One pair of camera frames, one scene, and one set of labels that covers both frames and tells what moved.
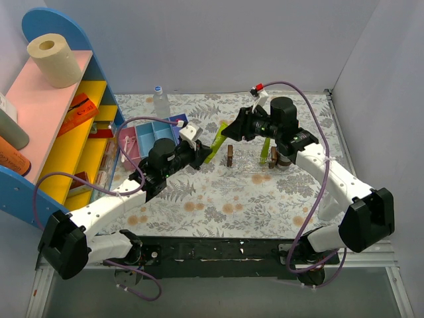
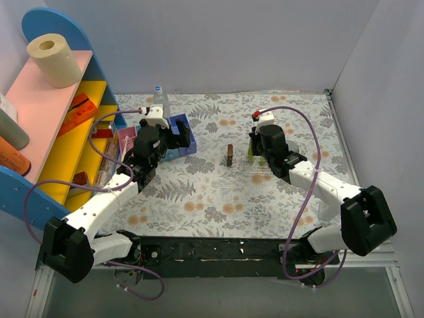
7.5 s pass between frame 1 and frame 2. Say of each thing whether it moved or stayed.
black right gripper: moved
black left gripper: moved
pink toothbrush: stayed
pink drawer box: stayed
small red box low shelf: stayed
